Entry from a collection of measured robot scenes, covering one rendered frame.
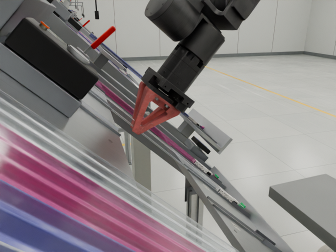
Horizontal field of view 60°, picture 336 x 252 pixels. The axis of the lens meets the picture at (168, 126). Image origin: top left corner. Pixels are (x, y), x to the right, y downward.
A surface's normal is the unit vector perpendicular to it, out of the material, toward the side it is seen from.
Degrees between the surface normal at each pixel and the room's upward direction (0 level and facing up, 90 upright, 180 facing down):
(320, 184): 0
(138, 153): 90
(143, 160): 90
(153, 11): 52
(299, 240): 0
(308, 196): 0
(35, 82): 90
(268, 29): 90
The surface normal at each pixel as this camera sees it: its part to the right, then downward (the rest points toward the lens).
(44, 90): 0.28, 0.33
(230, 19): 0.51, 0.28
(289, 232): 0.00, -0.94
